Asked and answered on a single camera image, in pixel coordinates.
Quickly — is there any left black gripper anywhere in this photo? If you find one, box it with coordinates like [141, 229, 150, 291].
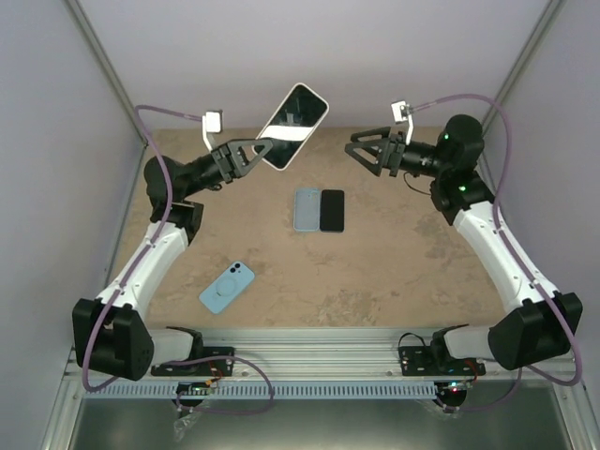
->
[183, 139, 273, 199]

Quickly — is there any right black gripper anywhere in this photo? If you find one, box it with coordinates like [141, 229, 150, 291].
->
[345, 127, 449, 178]

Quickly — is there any beige phone case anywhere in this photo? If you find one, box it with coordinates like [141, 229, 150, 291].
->
[255, 82, 330, 173]

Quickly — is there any light blue phone case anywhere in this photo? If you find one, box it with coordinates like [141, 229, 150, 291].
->
[292, 188, 321, 233]

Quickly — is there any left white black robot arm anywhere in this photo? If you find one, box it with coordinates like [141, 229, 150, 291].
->
[72, 139, 274, 392]

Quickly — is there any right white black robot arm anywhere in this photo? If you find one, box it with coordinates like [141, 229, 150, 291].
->
[345, 114, 582, 374]

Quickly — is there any blue phone case on table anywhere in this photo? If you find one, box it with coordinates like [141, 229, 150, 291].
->
[199, 261, 255, 314]

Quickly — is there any left circuit board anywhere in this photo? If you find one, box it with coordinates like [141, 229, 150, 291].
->
[175, 379, 218, 397]

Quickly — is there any circuit board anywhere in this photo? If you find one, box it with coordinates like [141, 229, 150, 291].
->
[440, 379, 473, 396]
[175, 379, 218, 397]

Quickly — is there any right circuit board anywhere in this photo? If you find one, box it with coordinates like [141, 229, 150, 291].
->
[440, 379, 473, 396]

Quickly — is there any clear plastic bag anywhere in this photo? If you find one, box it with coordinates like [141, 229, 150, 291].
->
[173, 412, 200, 443]

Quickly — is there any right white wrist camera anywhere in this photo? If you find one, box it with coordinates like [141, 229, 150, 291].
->
[391, 100, 414, 145]

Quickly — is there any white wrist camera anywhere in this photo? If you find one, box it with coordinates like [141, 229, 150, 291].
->
[202, 110, 223, 152]
[391, 100, 414, 145]

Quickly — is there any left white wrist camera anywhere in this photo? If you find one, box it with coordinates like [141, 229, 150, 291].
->
[202, 110, 223, 152]

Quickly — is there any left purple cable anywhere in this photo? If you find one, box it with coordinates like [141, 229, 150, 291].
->
[82, 104, 276, 416]

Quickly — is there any purple cable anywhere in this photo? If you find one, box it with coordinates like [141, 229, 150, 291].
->
[405, 94, 585, 413]
[82, 104, 276, 416]

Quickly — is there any left aluminium corner post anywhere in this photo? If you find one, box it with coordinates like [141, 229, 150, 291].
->
[62, 0, 147, 145]

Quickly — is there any aluminium corner post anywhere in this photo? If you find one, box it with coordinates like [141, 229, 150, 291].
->
[62, 0, 147, 145]
[492, 0, 566, 107]

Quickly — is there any aluminium rail frame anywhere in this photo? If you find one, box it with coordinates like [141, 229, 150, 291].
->
[39, 126, 600, 450]

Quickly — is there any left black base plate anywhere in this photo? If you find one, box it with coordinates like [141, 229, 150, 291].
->
[150, 345, 235, 377]

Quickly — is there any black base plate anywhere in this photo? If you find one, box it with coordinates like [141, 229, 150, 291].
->
[150, 345, 235, 377]
[397, 332, 487, 378]

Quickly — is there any right aluminium corner post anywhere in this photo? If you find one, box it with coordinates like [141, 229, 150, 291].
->
[492, 0, 566, 107]

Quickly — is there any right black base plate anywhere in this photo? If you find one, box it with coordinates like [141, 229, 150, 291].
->
[397, 332, 487, 378]

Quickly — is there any blue slotted cable duct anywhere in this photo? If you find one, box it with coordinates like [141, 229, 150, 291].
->
[88, 381, 437, 400]

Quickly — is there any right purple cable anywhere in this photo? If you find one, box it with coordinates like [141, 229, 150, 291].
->
[405, 94, 585, 413]

